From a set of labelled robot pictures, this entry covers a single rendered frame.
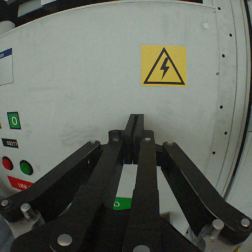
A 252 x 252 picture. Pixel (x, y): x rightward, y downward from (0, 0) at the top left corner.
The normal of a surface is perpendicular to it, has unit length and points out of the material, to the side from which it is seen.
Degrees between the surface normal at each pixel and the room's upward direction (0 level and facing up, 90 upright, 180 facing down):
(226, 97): 90
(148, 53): 90
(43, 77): 90
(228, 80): 90
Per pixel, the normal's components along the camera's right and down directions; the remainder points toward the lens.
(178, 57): -0.13, 0.33
